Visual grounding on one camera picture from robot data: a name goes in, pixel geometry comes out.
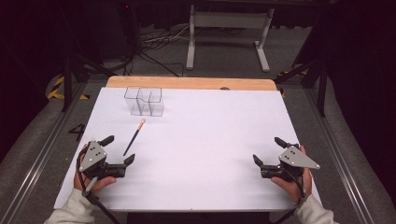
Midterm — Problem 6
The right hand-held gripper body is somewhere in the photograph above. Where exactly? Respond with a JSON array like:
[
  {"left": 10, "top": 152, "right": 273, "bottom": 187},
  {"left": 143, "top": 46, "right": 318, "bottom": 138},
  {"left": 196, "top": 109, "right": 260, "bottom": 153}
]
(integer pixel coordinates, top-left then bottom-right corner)
[{"left": 260, "top": 142, "right": 321, "bottom": 183}]

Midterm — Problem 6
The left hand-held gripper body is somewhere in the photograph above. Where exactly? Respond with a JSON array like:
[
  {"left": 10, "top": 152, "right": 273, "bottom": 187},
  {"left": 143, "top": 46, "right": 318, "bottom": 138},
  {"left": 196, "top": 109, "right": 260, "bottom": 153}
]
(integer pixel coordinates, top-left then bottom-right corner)
[{"left": 78, "top": 140, "right": 128, "bottom": 180}]

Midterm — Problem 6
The black pencil with orange end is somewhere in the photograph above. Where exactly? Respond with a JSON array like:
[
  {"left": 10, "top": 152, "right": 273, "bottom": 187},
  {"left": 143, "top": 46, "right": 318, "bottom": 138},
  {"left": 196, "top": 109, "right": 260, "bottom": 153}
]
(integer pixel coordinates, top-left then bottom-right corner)
[{"left": 122, "top": 119, "right": 147, "bottom": 157}]

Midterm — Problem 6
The clear acrylic organizer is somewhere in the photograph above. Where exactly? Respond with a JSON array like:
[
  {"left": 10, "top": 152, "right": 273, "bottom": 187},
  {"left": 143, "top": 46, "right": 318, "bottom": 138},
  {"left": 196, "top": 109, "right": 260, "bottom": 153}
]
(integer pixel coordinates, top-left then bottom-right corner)
[{"left": 123, "top": 86, "right": 165, "bottom": 118}]

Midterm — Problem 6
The person's left hand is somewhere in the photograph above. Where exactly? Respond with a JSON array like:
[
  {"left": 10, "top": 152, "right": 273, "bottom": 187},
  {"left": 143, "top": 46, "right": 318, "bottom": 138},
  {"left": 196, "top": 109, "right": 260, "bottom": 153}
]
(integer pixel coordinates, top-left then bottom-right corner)
[{"left": 73, "top": 154, "right": 118, "bottom": 192}]

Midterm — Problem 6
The person's right hand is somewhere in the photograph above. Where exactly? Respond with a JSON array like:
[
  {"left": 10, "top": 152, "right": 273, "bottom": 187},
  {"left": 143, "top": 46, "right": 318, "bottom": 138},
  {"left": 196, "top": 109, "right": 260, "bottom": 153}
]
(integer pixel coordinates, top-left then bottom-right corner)
[{"left": 270, "top": 145, "right": 314, "bottom": 205}]

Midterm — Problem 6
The black floor tape mark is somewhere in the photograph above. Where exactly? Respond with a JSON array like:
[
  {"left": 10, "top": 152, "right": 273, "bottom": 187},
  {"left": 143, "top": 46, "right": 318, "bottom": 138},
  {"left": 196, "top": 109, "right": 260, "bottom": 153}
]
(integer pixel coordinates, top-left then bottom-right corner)
[{"left": 68, "top": 123, "right": 86, "bottom": 143}]

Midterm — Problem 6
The white table sheet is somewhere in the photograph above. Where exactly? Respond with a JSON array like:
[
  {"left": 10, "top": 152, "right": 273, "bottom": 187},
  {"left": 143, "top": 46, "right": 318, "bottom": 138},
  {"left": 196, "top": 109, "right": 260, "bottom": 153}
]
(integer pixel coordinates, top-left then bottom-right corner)
[{"left": 53, "top": 87, "right": 322, "bottom": 213}]

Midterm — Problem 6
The black tripod stand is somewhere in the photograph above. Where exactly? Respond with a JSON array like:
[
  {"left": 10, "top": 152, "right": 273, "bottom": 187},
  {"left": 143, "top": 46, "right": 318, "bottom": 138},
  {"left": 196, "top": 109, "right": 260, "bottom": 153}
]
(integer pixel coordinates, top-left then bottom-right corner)
[
  {"left": 274, "top": 55, "right": 329, "bottom": 118},
  {"left": 60, "top": 51, "right": 119, "bottom": 113}
]

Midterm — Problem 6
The yellow black floor tape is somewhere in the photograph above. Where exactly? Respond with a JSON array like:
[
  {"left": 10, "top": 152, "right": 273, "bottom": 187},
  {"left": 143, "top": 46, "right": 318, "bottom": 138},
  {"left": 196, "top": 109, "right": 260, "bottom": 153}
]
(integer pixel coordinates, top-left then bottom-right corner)
[{"left": 46, "top": 76, "right": 92, "bottom": 101}]

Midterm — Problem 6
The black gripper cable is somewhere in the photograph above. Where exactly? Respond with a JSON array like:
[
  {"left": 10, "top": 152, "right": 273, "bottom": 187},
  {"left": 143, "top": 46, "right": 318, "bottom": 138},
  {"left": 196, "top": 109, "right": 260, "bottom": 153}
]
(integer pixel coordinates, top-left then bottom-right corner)
[
  {"left": 272, "top": 167, "right": 308, "bottom": 224},
  {"left": 76, "top": 146, "right": 121, "bottom": 224}
]

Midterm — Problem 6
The aluminium floor rail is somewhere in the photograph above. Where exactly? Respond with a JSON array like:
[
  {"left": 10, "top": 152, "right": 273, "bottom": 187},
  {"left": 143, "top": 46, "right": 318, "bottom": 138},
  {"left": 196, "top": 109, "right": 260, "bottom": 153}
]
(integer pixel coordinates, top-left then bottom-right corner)
[
  {"left": 305, "top": 88, "right": 375, "bottom": 224},
  {"left": 0, "top": 83, "right": 89, "bottom": 224}
]

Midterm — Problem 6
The bundle of floor cables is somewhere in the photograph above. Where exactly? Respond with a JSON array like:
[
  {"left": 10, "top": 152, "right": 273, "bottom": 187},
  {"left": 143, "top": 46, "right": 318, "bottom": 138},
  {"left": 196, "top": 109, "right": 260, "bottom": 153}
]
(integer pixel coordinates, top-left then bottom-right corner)
[{"left": 124, "top": 23, "right": 191, "bottom": 77}]

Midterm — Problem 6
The white metal stand frame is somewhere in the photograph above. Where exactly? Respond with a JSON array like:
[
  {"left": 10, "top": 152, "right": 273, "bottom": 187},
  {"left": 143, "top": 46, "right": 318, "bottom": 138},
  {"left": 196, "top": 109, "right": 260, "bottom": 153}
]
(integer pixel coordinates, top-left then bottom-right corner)
[{"left": 185, "top": 4, "right": 276, "bottom": 73}]

